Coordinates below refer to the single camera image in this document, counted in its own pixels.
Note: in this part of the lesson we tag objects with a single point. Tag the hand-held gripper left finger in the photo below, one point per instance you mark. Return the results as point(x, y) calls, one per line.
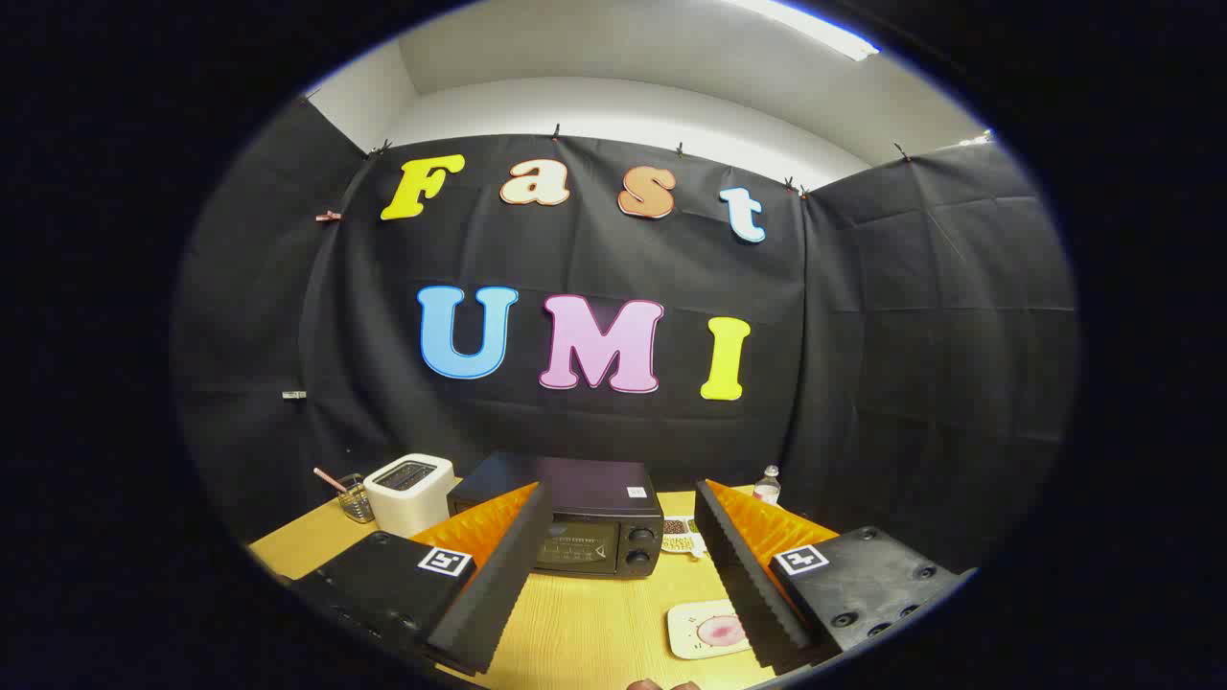
point(498, 585)

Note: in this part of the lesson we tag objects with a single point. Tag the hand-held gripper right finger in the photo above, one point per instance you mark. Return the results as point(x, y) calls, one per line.
point(748, 585)

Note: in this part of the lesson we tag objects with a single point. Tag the pink round food slice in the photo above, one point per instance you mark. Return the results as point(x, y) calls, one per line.
point(721, 631)

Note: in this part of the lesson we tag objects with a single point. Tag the cream square plate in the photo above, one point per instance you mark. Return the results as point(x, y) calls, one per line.
point(682, 634)

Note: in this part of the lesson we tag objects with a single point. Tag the black toaster oven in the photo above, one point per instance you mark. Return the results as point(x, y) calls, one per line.
point(594, 489)

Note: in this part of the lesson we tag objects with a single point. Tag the white toaster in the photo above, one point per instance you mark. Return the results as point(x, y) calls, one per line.
point(407, 500)

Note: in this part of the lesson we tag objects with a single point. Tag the white divided bean dish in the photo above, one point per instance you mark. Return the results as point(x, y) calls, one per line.
point(679, 539)

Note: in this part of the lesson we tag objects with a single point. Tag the clear bottle with red label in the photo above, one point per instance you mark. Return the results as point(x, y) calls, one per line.
point(767, 489)

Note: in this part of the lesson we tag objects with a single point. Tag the pink straw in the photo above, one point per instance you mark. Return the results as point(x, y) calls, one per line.
point(328, 478)

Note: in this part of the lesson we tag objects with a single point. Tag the black backdrop cloth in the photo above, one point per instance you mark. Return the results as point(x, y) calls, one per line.
point(863, 335)

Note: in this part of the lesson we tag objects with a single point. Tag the ceiling light strip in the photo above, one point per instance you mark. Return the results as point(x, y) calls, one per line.
point(815, 27)

